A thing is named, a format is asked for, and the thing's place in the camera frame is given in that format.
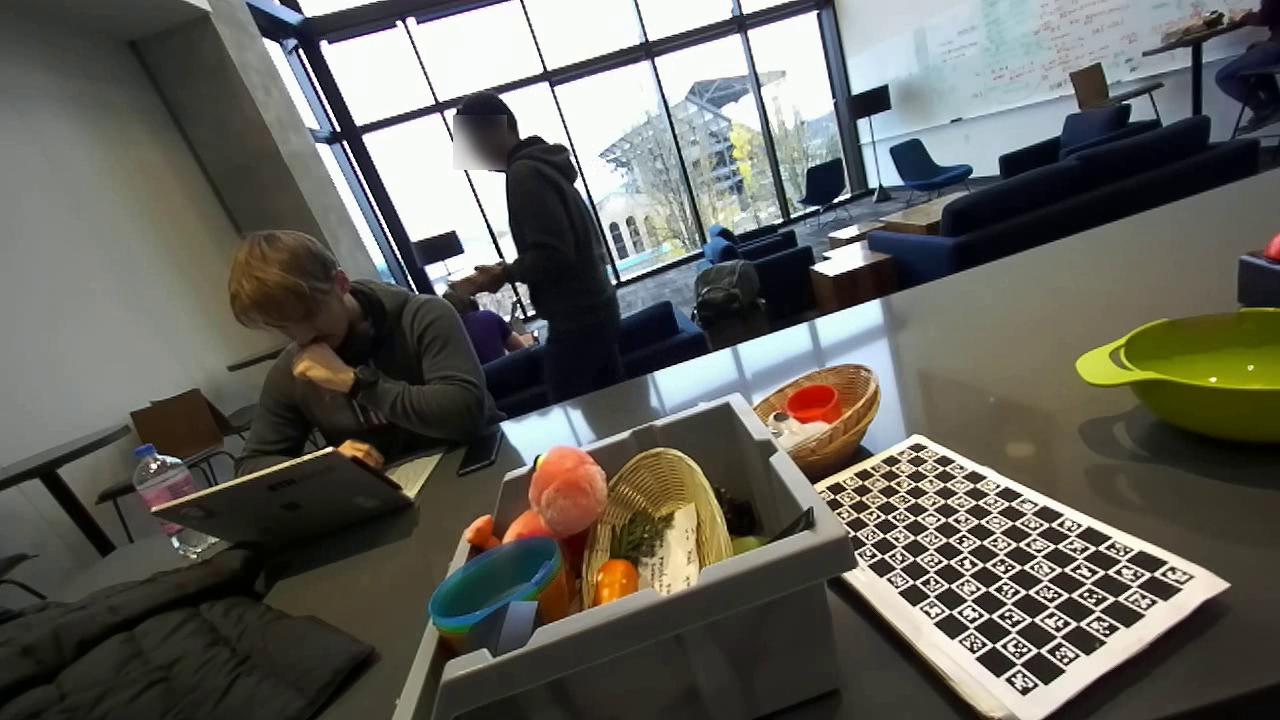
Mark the dark jacket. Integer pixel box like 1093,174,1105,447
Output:
0,552,377,720

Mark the grey plastic bin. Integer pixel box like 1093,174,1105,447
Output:
394,396,851,720

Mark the red cup in basket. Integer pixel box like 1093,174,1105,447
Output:
782,383,839,422

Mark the dark blue sofa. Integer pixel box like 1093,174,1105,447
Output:
867,116,1260,288

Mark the cardboard box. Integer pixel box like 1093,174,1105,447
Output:
132,388,231,456

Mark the checkered calibration board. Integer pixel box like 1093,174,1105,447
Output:
817,434,1227,720

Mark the seated person grey hoodie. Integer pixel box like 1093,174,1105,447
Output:
227,228,500,467

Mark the plastic water bottle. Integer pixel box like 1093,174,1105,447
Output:
132,444,221,559

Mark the silver laptop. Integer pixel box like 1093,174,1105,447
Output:
157,447,408,547

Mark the standing person dark hoodie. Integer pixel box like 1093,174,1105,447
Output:
450,92,620,396

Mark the pink plush toy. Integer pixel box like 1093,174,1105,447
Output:
527,447,607,535

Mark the red button black box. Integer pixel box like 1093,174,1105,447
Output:
1235,234,1280,309

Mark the green bowl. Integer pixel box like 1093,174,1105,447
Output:
1075,309,1280,444

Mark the teal blue cup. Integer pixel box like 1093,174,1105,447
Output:
428,540,559,653

